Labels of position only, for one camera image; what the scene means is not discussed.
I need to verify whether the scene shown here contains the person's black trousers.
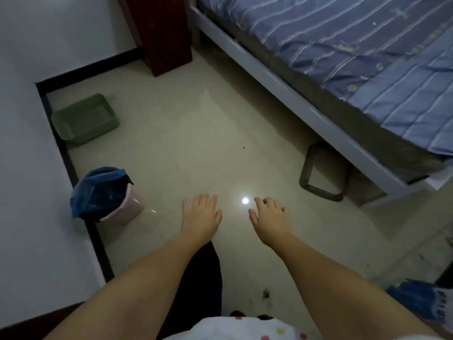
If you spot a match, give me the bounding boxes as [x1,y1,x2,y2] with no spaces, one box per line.
[155,240,223,340]

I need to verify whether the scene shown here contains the blue striped quilt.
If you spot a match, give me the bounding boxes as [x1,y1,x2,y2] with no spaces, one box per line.
[198,0,453,156]

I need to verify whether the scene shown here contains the person's left forearm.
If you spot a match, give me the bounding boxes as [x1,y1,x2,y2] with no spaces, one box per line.
[44,235,213,340]

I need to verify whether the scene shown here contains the person's left hand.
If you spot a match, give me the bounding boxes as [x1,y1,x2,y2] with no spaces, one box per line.
[180,194,223,245]

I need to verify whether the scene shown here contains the blue trash bag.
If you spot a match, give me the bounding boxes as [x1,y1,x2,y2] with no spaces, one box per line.
[70,167,134,220]

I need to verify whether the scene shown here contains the white bed frame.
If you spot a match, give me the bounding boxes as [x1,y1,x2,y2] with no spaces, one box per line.
[189,0,453,209]

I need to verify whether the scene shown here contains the grey plastic stool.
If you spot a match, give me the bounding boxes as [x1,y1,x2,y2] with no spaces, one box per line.
[299,140,352,203]

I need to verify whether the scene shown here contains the green plastic basin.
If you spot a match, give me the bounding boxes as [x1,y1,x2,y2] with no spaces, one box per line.
[51,93,120,145]

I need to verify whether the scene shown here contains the person's right hand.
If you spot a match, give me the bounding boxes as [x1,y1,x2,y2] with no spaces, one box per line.
[248,196,293,247]

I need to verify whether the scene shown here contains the pink trash bin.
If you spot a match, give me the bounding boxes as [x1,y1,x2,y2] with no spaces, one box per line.
[98,183,145,223]

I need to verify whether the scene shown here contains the person's right forearm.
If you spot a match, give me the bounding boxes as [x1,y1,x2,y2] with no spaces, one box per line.
[267,233,443,340]

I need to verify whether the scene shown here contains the blue plastic bag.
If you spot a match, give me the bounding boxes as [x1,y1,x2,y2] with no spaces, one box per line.
[386,279,453,324]

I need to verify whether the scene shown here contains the brown wooden nightstand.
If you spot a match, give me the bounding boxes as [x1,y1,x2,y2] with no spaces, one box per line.
[117,0,193,77]

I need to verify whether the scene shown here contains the white dotted shirt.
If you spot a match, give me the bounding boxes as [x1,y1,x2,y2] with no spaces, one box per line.
[162,314,309,340]

